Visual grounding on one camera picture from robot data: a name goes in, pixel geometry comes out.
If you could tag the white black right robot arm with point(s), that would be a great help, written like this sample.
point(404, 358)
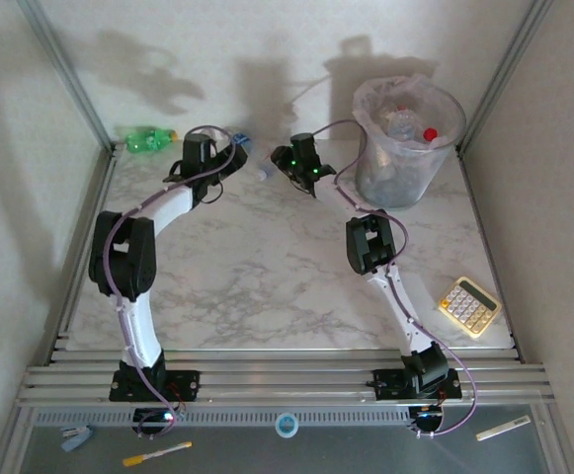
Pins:
point(370, 242)

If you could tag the blue grey small tool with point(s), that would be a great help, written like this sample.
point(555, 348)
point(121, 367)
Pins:
point(75, 438)

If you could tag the aluminium table edge rail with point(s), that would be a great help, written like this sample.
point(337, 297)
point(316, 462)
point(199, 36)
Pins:
point(489, 237)
point(86, 247)

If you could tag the cream yellow calculator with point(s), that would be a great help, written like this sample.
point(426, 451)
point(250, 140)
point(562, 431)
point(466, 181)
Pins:
point(469, 308)

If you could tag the clear bottle blue label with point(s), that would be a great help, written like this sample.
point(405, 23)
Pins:
point(401, 126)
point(241, 139)

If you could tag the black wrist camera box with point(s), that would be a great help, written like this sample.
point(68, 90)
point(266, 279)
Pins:
point(198, 154)
point(304, 148)

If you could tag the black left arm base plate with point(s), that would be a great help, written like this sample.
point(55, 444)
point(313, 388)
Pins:
point(183, 385)

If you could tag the green soda bottle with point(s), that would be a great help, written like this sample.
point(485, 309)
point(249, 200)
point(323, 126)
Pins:
point(145, 139)

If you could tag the aluminium frame post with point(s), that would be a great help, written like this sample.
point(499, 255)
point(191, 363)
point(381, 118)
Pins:
point(501, 79)
point(69, 79)

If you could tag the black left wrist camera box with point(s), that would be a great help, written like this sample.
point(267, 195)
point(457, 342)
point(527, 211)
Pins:
point(198, 154)

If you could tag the silver mesh waste bin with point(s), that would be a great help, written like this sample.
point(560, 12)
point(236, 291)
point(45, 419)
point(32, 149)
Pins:
point(405, 182)

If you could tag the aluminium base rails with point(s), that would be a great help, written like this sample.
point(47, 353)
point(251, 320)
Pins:
point(286, 380)

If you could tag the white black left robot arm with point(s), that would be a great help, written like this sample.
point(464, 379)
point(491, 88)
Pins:
point(128, 257)

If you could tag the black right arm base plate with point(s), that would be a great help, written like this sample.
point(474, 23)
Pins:
point(390, 382)

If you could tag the white tape roll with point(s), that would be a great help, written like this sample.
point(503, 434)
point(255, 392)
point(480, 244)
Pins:
point(287, 425)

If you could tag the yellow white pen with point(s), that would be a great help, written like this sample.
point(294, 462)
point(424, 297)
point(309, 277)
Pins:
point(158, 453)

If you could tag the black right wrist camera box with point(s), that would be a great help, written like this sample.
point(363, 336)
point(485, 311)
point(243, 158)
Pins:
point(304, 148)

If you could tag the white cola bottle red cap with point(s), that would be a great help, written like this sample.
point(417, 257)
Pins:
point(431, 133)

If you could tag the clear plastic bin liner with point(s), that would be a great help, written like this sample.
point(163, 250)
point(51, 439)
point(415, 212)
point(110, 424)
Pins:
point(365, 106)

